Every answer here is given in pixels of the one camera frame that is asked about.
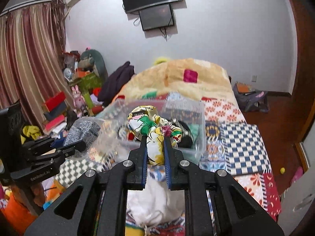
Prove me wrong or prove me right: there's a white drawstring pouch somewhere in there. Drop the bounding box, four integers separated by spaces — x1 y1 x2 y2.
127 179 185 227

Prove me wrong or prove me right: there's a clear plastic storage bin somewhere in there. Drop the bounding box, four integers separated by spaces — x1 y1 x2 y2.
97 98 206 164

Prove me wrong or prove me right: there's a floral patterned cloth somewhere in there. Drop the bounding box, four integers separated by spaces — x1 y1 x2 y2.
128 105 183 166

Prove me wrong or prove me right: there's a red box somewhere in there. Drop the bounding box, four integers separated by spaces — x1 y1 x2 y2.
42 92 66 112

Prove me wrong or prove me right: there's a pink rabbit toy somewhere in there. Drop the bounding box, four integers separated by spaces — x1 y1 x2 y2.
71 85 89 117

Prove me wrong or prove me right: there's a green bottle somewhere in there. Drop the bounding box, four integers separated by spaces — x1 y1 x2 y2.
82 92 94 109

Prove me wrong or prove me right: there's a patchwork patterned bedspread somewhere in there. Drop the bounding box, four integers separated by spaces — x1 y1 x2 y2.
42 92 283 236

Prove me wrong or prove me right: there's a green cardboard box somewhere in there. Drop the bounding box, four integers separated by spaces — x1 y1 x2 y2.
68 73 103 93

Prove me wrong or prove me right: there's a dark purple jacket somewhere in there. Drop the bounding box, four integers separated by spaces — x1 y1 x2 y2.
98 61 134 107

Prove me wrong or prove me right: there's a striped red curtain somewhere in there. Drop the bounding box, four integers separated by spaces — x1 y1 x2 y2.
1 0 73 127

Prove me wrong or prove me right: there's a beige fleece blanket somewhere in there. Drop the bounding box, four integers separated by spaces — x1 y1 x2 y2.
115 58 236 104

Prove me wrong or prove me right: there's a grey green plush toy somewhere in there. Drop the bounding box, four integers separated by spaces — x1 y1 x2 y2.
78 49 108 80

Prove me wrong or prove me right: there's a grey backpack on floor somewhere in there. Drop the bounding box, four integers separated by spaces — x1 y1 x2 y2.
233 82 269 113

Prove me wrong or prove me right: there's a brown wooden door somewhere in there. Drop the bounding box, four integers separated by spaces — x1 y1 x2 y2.
282 0 315 143

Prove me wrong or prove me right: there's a wall power socket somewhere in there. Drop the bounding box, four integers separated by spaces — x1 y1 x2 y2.
251 75 257 82

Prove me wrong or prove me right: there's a small wall monitor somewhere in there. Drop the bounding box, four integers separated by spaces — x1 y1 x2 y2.
139 4 175 31

